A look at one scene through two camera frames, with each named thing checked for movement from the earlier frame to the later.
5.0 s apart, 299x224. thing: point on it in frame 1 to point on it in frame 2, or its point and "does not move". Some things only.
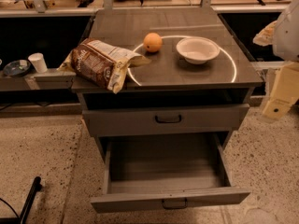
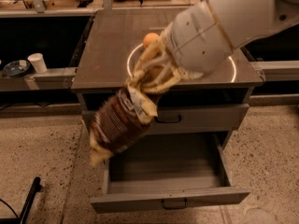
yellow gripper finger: (265, 36) to (149, 53)
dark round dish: (17, 67) does not move
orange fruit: (152, 42) does not move
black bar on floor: (35, 188) does not move
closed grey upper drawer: (164, 119) does not move
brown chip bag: (102, 63) to (119, 122)
